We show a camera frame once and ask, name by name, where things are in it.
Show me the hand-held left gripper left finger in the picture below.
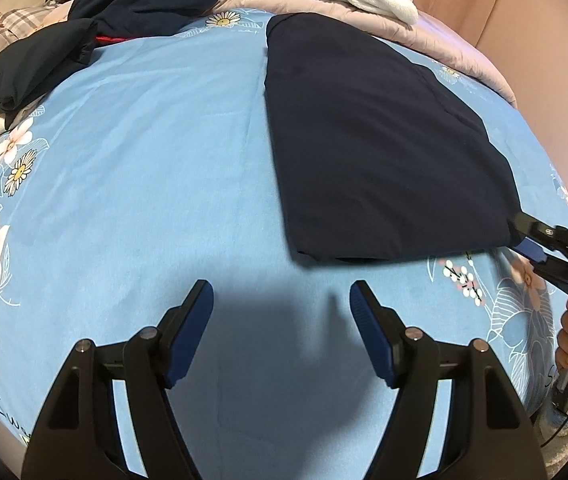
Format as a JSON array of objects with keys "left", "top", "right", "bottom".
[{"left": 21, "top": 279, "right": 215, "bottom": 480}]

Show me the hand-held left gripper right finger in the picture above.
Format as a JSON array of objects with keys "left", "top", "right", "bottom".
[{"left": 349, "top": 280, "right": 547, "bottom": 480}]

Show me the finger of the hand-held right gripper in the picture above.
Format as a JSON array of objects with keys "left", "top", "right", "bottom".
[
  {"left": 515, "top": 238, "right": 568, "bottom": 297},
  {"left": 507, "top": 212, "right": 568, "bottom": 252}
]

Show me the navy zip jacket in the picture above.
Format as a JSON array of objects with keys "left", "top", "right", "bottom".
[{"left": 264, "top": 12, "right": 522, "bottom": 263}]

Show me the blue floral bedsheet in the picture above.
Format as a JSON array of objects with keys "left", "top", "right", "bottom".
[{"left": 0, "top": 5, "right": 568, "bottom": 480}]

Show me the pink quilt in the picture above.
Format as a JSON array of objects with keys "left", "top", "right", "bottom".
[{"left": 209, "top": 0, "right": 517, "bottom": 106}]

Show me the dark green garment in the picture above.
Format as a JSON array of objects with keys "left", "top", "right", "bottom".
[{"left": 0, "top": 17, "right": 99, "bottom": 113}]

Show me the navy garment with red trim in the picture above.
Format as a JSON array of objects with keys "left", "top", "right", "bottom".
[{"left": 68, "top": 0, "right": 229, "bottom": 41}]

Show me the grey plaid cloth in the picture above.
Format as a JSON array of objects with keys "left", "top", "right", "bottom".
[{"left": 0, "top": 7, "right": 64, "bottom": 111}]

